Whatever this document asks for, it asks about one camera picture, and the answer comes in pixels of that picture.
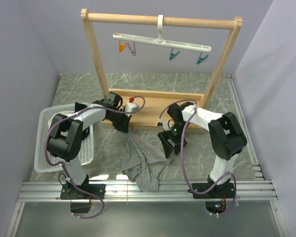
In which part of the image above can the orange clothespin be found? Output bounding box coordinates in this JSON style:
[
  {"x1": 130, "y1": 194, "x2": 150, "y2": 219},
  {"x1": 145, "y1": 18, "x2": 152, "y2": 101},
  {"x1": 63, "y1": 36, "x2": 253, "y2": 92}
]
[{"x1": 118, "y1": 41, "x2": 128, "y2": 53}]

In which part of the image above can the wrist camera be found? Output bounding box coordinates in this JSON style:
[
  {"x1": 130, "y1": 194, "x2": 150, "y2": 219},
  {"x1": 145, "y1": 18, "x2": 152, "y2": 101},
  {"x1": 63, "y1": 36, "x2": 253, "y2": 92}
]
[
  {"x1": 157, "y1": 118, "x2": 171, "y2": 131},
  {"x1": 124, "y1": 97, "x2": 140, "y2": 116}
]

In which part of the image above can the wooden hanging rack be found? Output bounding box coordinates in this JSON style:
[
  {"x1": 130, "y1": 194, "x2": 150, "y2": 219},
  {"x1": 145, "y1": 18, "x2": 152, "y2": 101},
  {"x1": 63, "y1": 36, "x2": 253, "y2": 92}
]
[{"x1": 81, "y1": 8, "x2": 243, "y2": 130}]

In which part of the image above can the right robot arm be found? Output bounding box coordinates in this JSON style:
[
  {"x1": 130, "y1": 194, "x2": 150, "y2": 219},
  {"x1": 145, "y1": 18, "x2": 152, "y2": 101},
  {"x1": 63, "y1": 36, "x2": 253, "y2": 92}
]
[{"x1": 157, "y1": 99, "x2": 247, "y2": 198}]

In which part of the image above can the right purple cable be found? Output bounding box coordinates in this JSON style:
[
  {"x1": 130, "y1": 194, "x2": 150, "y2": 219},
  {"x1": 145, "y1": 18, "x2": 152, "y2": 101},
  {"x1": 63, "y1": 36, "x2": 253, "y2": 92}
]
[{"x1": 157, "y1": 99, "x2": 237, "y2": 219}]

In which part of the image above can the white plastic hanger bar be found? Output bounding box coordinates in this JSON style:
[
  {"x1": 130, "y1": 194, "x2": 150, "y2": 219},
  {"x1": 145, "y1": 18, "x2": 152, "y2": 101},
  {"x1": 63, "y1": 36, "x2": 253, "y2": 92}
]
[{"x1": 112, "y1": 15, "x2": 212, "y2": 53}]

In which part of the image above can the light teal clothespin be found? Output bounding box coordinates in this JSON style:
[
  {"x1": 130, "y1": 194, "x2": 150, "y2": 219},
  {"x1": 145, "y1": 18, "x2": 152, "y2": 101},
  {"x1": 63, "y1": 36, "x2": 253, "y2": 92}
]
[{"x1": 196, "y1": 52, "x2": 209, "y2": 65}]

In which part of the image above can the grey striped boxer underwear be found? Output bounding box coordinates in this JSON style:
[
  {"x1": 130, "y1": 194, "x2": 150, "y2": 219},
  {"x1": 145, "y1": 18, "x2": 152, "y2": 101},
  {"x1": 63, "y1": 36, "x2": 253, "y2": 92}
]
[{"x1": 122, "y1": 128, "x2": 172, "y2": 191}]

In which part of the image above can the white plastic basket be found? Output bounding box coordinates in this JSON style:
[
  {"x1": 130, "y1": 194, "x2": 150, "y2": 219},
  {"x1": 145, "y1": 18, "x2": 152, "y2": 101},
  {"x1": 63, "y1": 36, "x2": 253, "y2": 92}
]
[{"x1": 34, "y1": 103, "x2": 94, "y2": 173}]

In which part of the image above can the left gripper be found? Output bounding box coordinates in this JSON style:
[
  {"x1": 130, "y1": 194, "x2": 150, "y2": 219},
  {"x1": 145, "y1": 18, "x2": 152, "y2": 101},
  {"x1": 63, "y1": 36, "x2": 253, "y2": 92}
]
[{"x1": 108, "y1": 109, "x2": 132, "y2": 133}]

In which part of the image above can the purple clothespin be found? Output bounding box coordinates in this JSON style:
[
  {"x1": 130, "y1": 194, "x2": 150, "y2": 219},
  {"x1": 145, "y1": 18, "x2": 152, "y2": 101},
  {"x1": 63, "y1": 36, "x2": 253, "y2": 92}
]
[{"x1": 127, "y1": 42, "x2": 137, "y2": 56}]

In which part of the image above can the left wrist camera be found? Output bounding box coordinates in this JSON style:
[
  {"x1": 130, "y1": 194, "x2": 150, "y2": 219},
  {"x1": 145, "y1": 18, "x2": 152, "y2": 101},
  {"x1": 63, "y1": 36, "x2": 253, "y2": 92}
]
[{"x1": 124, "y1": 97, "x2": 140, "y2": 116}]

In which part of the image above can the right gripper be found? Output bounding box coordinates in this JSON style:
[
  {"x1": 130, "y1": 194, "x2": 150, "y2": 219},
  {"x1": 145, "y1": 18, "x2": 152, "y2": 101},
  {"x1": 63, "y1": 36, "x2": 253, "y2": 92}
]
[{"x1": 158, "y1": 121, "x2": 190, "y2": 158}]

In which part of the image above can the aluminium mounting rail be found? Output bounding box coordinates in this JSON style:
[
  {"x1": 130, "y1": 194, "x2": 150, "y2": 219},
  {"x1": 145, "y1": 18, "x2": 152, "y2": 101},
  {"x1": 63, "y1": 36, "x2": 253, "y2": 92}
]
[{"x1": 17, "y1": 180, "x2": 277, "y2": 202}]

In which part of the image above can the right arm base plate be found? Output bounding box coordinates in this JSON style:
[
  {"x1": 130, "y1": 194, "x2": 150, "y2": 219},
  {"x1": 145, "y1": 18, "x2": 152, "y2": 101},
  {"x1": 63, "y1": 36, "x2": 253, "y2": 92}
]
[{"x1": 187, "y1": 182, "x2": 236, "y2": 199}]

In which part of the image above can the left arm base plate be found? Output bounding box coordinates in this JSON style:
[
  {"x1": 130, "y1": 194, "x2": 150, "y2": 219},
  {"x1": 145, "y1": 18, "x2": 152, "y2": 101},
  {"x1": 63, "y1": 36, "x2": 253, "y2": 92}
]
[{"x1": 60, "y1": 183, "x2": 106, "y2": 200}]

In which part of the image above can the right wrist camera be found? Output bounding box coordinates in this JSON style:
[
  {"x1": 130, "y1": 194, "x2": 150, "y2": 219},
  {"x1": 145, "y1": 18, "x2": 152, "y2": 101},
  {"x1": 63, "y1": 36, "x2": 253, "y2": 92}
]
[{"x1": 157, "y1": 118, "x2": 171, "y2": 131}]

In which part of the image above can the white cloth garment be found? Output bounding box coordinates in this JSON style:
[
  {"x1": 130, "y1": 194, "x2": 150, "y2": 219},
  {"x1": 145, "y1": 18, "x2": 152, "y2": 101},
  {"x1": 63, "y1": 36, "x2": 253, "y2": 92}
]
[{"x1": 47, "y1": 111, "x2": 72, "y2": 128}]

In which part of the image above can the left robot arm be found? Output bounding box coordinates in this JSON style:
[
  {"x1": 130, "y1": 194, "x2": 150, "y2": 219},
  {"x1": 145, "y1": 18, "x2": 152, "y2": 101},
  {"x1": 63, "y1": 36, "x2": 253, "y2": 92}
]
[{"x1": 44, "y1": 92, "x2": 139, "y2": 198}]

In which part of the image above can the black underwear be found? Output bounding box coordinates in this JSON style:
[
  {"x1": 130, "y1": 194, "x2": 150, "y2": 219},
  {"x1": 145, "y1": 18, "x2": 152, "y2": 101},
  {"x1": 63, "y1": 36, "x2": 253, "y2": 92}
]
[{"x1": 74, "y1": 102, "x2": 90, "y2": 140}]

